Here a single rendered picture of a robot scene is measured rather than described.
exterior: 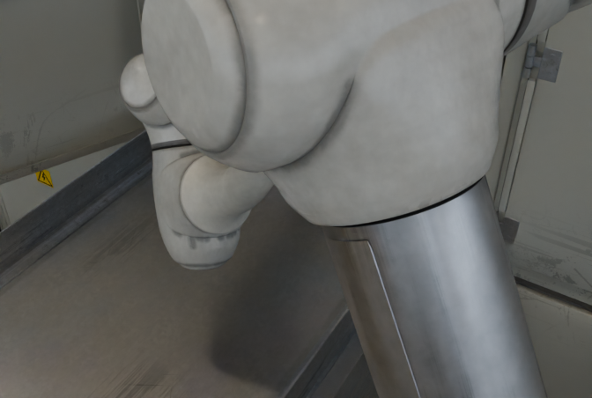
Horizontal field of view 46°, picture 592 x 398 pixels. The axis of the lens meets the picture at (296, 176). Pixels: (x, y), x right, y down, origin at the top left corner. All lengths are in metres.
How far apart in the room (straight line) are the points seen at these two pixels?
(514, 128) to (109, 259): 0.69
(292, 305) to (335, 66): 0.82
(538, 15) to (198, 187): 0.53
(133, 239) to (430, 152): 0.95
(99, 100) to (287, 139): 1.16
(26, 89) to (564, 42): 0.94
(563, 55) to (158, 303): 0.70
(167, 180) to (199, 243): 0.09
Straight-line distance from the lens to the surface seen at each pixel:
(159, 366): 1.06
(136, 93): 0.89
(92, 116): 1.49
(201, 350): 1.07
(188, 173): 0.87
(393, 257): 0.38
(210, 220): 0.87
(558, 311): 1.27
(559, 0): 0.45
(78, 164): 1.81
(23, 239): 1.27
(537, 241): 1.19
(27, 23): 1.37
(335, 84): 0.32
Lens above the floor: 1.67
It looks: 37 degrees down
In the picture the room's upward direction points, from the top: straight up
